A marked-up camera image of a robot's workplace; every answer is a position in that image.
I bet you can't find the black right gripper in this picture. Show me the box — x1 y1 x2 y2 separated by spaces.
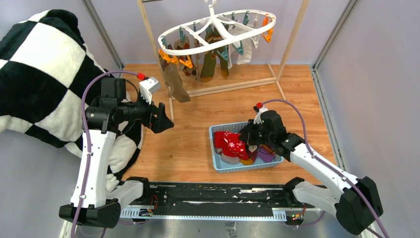
239 119 274 146

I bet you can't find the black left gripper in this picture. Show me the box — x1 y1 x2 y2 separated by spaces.
118 90 174 132

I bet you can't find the purple orange striped sock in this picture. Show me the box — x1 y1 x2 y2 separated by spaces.
240 158 255 166
257 145 275 163

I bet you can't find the red snowflake sock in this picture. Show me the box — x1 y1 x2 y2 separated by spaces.
222 131 249 160

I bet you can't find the light blue plastic basket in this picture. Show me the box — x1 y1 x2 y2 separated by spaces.
209 121 284 173

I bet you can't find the grey striped sock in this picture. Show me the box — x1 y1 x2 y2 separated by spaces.
220 154 240 165

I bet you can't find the argyle brown sock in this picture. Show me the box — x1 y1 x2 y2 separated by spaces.
174 37 200 81

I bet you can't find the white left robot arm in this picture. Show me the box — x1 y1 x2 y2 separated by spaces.
58 77 174 229

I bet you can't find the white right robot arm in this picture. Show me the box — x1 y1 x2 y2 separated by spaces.
239 109 383 235

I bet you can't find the white round clip hanger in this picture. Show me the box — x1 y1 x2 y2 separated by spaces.
157 0 276 56

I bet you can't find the green brown striped sock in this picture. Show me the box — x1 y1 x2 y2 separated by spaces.
200 25 229 82

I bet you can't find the white sock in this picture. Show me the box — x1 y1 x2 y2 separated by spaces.
228 27 260 69

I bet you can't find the black white checkered blanket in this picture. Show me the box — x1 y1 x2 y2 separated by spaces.
0 9 144 181

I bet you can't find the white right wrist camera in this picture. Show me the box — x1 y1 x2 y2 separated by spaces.
253 102 269 124

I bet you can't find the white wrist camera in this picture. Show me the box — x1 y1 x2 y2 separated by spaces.
137 73 161 105
253 102 269 124

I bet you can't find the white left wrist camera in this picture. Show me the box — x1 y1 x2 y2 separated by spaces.
137 73 161 105

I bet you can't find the wooden drying rack frame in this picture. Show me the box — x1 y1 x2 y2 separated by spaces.
137 0 311 122

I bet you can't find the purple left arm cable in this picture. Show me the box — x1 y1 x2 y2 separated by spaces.
70 70 142 238

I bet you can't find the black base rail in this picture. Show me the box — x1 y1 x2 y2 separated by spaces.
121 182 311 220

